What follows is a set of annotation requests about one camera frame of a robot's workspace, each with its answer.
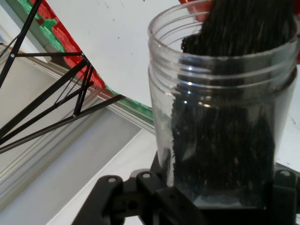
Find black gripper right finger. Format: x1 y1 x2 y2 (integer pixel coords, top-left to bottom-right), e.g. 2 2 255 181
264 168 300 225

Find black grains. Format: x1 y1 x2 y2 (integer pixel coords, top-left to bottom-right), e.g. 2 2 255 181
168 0 296 205

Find clear plastic jar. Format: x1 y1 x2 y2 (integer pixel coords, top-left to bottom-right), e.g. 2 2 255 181
147 0 300 209

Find red bowl with black rim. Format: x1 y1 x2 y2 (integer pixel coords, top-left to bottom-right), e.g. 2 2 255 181
179 0 212 22

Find aluminium wall rail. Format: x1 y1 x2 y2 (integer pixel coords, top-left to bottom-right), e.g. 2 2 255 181
0 55 156 201

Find black tripod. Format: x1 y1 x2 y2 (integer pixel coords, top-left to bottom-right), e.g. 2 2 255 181
0 0 125 154

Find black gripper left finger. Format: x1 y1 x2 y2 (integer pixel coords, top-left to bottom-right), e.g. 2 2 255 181
72 170 197 225

